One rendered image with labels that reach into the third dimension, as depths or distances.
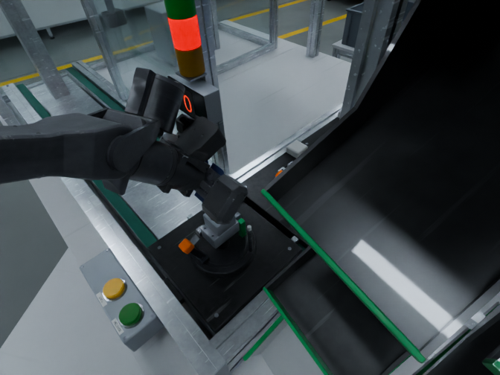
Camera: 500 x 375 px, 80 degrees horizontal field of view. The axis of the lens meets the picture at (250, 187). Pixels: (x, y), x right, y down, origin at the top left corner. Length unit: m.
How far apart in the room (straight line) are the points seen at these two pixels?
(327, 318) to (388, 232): 0.16
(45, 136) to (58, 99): 1.20
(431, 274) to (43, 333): 0.77
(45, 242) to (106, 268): 1.55
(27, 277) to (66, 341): 1.38
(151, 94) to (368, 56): 0.24
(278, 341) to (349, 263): 0.34
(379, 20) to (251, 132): 0.92
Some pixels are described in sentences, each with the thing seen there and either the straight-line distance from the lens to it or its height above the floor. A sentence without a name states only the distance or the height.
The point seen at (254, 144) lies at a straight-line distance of 1.06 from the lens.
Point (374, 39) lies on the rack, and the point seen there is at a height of 1.44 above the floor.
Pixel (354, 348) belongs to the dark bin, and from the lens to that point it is 0.34.
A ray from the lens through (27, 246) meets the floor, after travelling 2.31.
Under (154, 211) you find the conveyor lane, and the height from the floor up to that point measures 0.92.
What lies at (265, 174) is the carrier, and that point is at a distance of 0.79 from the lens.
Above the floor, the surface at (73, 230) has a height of 0.86.
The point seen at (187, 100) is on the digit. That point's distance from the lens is 0.64.
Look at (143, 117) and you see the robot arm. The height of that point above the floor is 1.34.
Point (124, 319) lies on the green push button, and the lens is 0.64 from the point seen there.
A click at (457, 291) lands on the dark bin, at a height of 1.37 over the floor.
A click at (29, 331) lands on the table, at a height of 0.86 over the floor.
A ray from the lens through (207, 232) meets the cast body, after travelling 0.58.
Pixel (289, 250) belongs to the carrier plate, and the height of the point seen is 0.97.
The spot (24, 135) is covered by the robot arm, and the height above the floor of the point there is 1.40.
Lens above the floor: 1.52
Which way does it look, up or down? 47 degrees down
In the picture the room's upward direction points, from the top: 3 degrees counter-clockwise
